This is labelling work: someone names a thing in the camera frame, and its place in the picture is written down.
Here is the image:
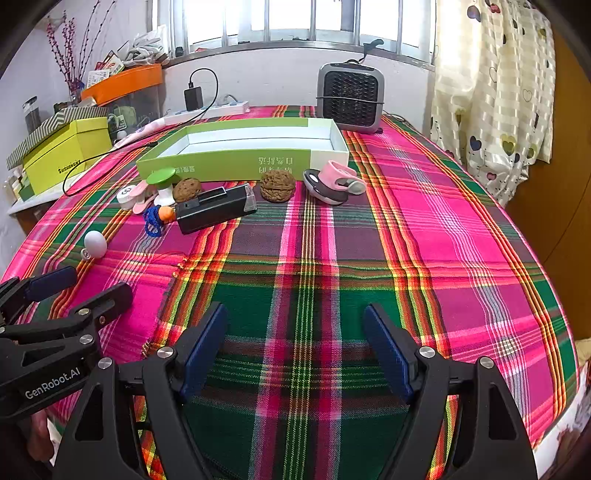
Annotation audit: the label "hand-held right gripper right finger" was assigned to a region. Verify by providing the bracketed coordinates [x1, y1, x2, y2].
[362, 304, 539, 480]

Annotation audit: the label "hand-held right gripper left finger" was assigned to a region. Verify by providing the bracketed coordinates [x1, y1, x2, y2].
[53, 302, 229, 480]

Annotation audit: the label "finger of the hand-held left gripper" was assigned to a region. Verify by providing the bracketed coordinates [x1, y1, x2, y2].
[0, 266, 78, 326]
[0, 282, 134, 358]

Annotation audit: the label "white small cap piece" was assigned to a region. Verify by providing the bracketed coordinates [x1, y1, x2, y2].
[79, 231, 108, 261]

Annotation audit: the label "blue orange knotted cord toy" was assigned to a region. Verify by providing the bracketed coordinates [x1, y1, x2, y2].
[144, 205, 178, 238]

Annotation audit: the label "long pink clip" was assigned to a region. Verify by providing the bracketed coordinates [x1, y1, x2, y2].
[133, 181, 163, 215]

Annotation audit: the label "green cap white mushroom toy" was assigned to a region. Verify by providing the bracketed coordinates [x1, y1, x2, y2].
[146, 167, 177, 207]

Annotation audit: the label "brown walnut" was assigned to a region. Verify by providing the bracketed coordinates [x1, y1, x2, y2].
[172, 179, 204, 203]
[260, 169, 296, 202]

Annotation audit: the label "black rectangular device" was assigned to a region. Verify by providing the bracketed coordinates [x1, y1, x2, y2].
[175, 183, 258, 235]

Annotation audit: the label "green white shallow box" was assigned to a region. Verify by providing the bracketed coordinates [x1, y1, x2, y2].
[135, 117, 350, 182]

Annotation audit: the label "black round holder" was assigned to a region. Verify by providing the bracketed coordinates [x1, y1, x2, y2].
[302, 168, 348, 205]

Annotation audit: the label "person's left hand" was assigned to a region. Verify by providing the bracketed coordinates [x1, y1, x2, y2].
[28, 411, 52, 460]

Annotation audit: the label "pink green plaid blanket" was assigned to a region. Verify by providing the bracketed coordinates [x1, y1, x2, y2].
[0, 105, 580, 480]

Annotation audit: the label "yellow-green cardboard box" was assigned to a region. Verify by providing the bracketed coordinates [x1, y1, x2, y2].
[21, 117, 115, 195]

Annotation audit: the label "striped grey box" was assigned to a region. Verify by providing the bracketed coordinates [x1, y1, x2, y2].
[6, 105, 108, 169]

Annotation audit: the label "glass jar black lid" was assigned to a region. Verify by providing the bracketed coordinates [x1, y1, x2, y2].
[22, 96, 41, 134]

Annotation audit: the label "pink white tube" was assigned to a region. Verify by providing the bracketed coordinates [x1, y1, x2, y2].
[113, 115, 167, 149]

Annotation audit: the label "orange plastic tray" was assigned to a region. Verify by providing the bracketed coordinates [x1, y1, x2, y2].
[81, 63, 163, 107]

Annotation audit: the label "stack of paper packets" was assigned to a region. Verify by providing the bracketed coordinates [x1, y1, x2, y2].
[85, 51, 127, 88]

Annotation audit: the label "white power strip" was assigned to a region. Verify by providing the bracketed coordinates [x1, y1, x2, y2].
[163, 96, 252, 125]

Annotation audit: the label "purple flower branches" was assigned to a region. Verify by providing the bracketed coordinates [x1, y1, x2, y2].
[46, 0, 116, 100]

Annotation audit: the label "wooden cabinet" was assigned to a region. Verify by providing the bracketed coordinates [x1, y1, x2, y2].
[501, 28, 591, 342]

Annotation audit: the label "white cloth bundle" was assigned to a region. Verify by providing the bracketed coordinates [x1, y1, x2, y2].
[121, 25, 171, 63]

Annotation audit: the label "small grey fan heater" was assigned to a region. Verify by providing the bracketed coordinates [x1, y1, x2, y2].
[315, 60, 386, 136]

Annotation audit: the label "heart print curtain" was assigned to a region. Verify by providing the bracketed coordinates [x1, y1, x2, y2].
[429, 0, 555, 208]

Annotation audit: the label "black window hook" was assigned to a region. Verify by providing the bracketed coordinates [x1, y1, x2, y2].
[361, 38, 385, 63]

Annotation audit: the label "window with metal bars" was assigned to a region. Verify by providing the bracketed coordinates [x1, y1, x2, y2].
[164, 0, 437, 61]

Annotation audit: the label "black charging cable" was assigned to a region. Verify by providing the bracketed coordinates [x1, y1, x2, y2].
[61, 68, 220, 198]

